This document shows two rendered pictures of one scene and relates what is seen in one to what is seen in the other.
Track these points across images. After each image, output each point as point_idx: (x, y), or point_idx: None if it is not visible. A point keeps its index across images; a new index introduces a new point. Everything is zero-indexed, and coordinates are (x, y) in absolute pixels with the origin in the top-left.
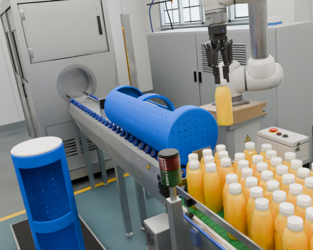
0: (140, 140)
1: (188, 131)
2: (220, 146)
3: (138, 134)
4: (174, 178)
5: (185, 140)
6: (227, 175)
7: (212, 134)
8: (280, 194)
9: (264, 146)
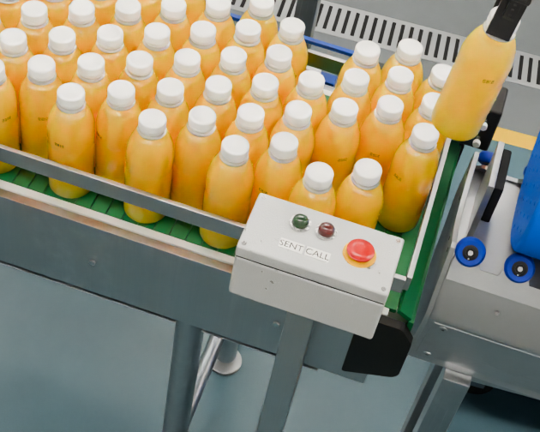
0: None
1: None
2: (424, 129)
3: None
4: None
5: None
6: (301, 24)
7: (530, 211)
8: (170, 1)
9: (321, 165)
